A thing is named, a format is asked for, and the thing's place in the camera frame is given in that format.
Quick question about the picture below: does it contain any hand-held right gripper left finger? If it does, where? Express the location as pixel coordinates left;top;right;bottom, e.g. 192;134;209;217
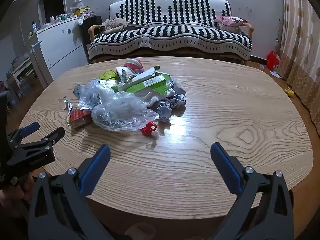
28;144;111;240

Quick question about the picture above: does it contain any beige crumpled cloth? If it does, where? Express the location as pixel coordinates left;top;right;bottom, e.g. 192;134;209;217
98;18;130;35

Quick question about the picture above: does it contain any red cardboard box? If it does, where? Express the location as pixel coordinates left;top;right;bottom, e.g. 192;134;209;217
71;109;92;129

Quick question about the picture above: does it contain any white cabinet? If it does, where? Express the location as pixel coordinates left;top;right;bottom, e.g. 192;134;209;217
35;17;88;81

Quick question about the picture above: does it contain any red plastic cap ring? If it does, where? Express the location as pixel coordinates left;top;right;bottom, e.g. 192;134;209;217
140;121;158;135

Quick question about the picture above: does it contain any silver foil wrapper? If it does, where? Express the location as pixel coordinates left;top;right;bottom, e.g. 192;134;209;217
63;99;75;127

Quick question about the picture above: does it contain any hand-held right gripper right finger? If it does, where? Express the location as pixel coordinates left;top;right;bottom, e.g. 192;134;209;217
210;142;294;240

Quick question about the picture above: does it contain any beige patterned curtain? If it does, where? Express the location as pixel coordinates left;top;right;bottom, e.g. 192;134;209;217
278;0;320;132

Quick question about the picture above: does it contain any small white carton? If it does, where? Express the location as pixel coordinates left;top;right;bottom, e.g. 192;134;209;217
115;67;136;82

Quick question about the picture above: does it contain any green carton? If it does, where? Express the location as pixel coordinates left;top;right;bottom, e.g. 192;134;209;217
112;72;173;93

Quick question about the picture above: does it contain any person's left hand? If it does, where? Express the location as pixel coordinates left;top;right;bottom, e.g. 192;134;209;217
0;174;35;218

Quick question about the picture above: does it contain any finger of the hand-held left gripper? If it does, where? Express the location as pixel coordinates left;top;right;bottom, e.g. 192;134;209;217
7;122;40;143
19;127;65;153

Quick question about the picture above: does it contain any black cabinet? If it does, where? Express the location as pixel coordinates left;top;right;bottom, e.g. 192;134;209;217
79;16;103;64

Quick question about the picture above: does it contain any clear plastic wrap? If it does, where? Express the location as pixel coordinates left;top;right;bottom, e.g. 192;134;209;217
74;79;119;110

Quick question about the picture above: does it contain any pink green ball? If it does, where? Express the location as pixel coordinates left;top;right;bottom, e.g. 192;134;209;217
124;58;144;72

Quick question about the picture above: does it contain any green yellow snack packet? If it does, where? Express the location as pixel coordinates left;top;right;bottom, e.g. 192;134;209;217
97;69;118;81

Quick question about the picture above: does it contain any dark flat box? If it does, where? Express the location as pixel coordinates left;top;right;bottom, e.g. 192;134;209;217
127;22;152;30

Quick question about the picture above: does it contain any wooden sofa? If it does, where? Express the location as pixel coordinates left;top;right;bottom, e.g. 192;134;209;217
87;0;254;65

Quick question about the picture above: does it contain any clutter of bottles and toys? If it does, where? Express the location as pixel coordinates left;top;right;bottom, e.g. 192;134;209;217
47;0;97;27

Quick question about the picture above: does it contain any pink printed pillow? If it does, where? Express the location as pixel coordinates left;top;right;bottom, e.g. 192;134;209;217
216;15;248;28

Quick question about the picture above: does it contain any low storage rack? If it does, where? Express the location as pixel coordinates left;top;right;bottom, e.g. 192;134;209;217
6;54;35;85

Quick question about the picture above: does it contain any large clear plastic bag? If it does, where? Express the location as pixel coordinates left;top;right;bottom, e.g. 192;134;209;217
91;92;160;132

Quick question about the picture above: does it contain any red plastic bag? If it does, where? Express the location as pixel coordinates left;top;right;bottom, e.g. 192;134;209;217
266;50;281;71

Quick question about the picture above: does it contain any blue water jug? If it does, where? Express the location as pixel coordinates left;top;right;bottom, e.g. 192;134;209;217
7;89;21;107
18;77;33;97

